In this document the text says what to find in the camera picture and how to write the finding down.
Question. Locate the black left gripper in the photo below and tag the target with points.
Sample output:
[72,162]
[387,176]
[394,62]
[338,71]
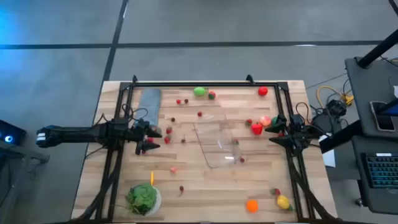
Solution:
[133,137]

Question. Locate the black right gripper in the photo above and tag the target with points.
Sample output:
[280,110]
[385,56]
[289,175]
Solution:
[297,135]

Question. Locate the small green toy watermelon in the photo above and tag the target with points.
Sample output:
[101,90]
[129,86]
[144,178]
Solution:
[274,120]

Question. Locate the pink toy peach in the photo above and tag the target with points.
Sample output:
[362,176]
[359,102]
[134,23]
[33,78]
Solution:
[265,120]

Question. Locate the red toy bell pepper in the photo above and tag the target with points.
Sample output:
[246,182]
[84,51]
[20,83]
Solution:
[257,128]

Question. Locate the pink textured toy fruit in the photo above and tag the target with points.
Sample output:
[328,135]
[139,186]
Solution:
[173,170]

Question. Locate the yellow orange toy carrot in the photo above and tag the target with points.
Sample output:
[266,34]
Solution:
[152,178]

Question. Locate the large red toy tomato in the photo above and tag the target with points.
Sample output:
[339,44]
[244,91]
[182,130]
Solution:
[263,91]

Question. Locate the green toy lime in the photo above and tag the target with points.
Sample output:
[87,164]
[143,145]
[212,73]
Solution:
[199,91]

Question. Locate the yellow toy lemon with leaf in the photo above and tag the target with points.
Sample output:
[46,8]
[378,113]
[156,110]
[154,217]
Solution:
[283,202]

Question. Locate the red toy fruit green top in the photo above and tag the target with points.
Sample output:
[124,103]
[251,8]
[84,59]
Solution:
[212,95]

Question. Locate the orange toy orange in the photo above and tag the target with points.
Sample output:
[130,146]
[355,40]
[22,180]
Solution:
[252,206]

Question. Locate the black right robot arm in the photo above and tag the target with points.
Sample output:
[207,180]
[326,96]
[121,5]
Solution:
[308,133]

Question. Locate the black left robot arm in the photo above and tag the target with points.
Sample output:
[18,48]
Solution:
[77,135]

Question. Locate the grey folded cloth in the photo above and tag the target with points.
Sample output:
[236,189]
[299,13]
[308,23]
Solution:
[149,102]

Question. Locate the black power supply box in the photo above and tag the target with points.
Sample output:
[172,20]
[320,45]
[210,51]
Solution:
[323,123]

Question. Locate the white paper sheet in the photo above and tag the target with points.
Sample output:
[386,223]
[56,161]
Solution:
[329,157]

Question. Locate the black power adapter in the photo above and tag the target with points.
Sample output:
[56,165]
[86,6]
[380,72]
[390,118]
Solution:
[335,107]

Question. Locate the black stand pole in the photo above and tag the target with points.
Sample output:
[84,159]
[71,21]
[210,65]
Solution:
[342,135]
[377,49]

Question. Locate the green plant in white pot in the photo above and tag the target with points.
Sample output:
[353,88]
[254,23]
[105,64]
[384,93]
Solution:
[143,199]

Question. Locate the clear plastic container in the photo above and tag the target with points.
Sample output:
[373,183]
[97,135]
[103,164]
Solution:
[217,149]

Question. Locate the grey side desk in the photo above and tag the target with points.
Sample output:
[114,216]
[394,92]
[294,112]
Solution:
[357,149]
[370,87]

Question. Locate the black smartphone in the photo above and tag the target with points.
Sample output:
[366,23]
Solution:
[381,119]

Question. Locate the grey caster wheel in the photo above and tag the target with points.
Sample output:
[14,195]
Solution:
[359,202]

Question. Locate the black backlit keyboard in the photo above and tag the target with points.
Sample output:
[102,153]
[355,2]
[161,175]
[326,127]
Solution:
[383,170]

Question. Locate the black floor stand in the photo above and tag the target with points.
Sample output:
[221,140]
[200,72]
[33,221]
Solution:
[21,154]

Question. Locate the black device with blue light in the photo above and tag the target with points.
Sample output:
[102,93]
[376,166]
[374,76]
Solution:
[9,133]

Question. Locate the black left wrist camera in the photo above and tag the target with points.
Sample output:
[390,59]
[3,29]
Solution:
[141,124]

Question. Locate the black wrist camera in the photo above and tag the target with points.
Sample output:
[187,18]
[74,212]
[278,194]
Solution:
[141,124]
[297,119]

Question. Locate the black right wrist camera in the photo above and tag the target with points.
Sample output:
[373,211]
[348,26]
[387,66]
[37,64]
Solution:
[297,119]

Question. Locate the black frame clamp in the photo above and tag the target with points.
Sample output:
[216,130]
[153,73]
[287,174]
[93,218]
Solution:
[249,77]
[134,78]

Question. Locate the black aluminium table frame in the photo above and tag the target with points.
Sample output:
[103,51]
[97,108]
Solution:
[202,84]

